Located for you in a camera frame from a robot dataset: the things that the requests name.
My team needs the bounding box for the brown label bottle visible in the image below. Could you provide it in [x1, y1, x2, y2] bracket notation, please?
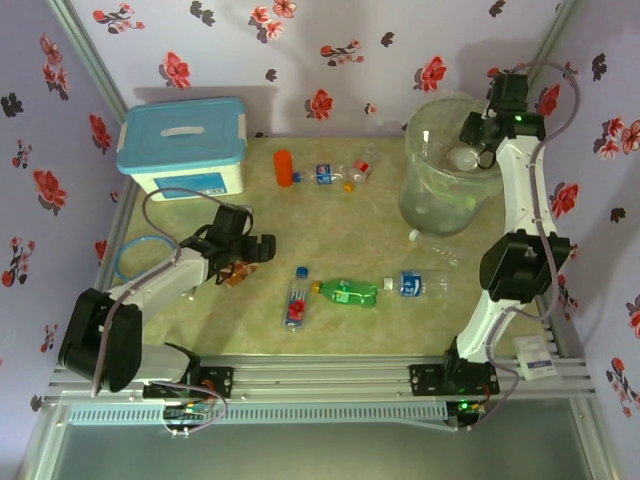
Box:
[222, 259, 259, 289]

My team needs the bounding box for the Fiji water bottle blue cap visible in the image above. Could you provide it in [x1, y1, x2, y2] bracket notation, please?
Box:
[282, 266, 310, 334]

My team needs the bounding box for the clear bin with green liner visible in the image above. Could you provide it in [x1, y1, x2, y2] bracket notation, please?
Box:
[398, 94, 506, 238]

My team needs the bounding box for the green bottle yellow cap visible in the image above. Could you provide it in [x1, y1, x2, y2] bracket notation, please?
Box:
[312, 278, 380, 310]

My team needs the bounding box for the clear Pepsi bottle blue cap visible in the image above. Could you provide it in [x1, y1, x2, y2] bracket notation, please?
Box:
[292, 162, 351, 187]

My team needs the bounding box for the crushed red-label bottle yellow cap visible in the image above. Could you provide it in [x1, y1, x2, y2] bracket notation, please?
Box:
[343, 148, 384, 194]

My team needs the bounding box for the clear ribbed bottle white cap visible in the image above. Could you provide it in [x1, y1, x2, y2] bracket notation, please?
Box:
[408, 228, 462, 269]

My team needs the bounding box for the blue label bottle white cap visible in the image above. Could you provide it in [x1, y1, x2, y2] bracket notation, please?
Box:
[382, 269, 453, 299]

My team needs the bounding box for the orange plastic cylinder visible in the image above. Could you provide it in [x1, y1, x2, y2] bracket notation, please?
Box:
[273, 149, 295, 188]

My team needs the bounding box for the white storage box blue lid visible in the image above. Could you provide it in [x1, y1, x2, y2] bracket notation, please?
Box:
[115, 96, 249, 203]

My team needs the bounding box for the small green circuit board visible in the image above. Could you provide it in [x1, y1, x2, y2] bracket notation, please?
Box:
[163, 405, 210, 422]

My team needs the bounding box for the white packet with blue label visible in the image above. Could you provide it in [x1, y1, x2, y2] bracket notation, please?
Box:
[513, 335, 557, 381]

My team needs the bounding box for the aluminium corner post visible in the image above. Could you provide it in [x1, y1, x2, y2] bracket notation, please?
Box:
[522, 0, 585, 86]
[47, 0, 129, 124]

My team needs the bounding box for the aluminium side rail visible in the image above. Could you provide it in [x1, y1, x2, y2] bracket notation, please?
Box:
[503, 179, 587, 360]
[54, 177, 141, 366]

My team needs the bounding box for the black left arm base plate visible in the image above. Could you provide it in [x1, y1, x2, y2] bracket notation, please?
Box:
[142, 366, 235, 401]

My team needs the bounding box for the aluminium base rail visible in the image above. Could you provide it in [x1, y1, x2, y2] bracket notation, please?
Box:
[42, 353, 599, 404]

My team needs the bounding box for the grey slotted cable duct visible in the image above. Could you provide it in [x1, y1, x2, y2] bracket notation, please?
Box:
[67, 401, 449, 426]

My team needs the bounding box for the lavender left arm cable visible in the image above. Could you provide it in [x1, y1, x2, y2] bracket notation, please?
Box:
[91, 187, 229, 436]

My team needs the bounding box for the lavender arm cable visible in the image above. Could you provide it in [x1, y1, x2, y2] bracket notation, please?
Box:
[449, 60, 582, 434]
[91, 187, 229, 436]

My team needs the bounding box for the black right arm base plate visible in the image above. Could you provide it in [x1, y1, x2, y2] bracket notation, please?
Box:
[408, 363, 501, 399]

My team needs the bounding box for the lavender right arm cable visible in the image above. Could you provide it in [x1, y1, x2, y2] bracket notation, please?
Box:
[449, 60, 582, 434]

